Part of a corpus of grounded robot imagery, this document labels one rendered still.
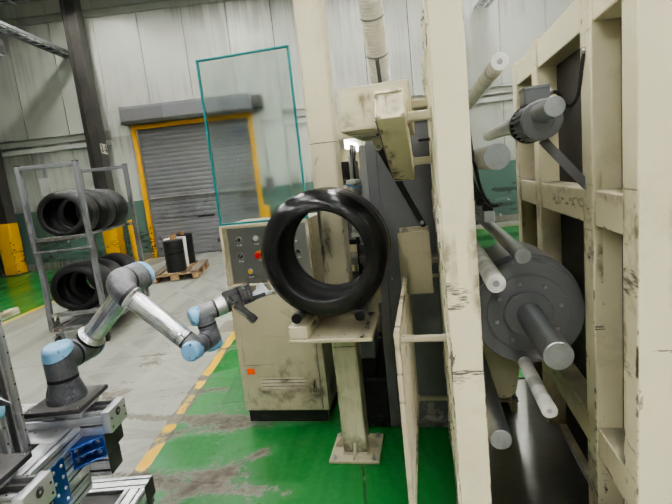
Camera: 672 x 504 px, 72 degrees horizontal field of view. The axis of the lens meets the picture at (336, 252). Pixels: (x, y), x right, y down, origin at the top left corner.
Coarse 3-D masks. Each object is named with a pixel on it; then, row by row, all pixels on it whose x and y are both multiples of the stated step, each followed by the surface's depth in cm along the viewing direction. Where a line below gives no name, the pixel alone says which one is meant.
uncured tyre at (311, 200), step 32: (320, 192) 192; (352, 192) 205; (288, 224) 221; (352, 224) 188; (384, 224) 203; (288, 256) 224; (384, 256) 192; (288, 288) 199; (320, 288) 224; (352, 288) 221
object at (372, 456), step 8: (336, 440) 264; (376, 440) 260; (336, 448) 256; (368, 448) 252; (376, 448) 252; (336, 456) 247; (344, 456) 248; (352, 456) 247; (360, 456) 247; (368, 456) 246; (376, 456) 245
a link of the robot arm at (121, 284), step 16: (112, 272) 178; (128, 272) 179; (112, 288) 173; (128, 288) 173; (128, 304) 173; (144, 304) 174; (144, 320) 175; (160, 320) 173; (176, 320) 176; (176, 336) 173; (192, 336) 174; (208, 336) 180; (192, 352) 170
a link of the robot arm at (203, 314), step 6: (210, 300) 189; (198, 306) 184; (204, 306) 185; (210, 306) 185; (216, 306) 186; (192, 312) 182; (198, 312) 183; (204, 312) 184; (210, 312) 185; (216, 312) 186; (192, 318) 182; (198, 318) 182; (204, 318) 184; (210, 318) 185; (192, 324) 183; (198, 324) 184; (204, 324) 184
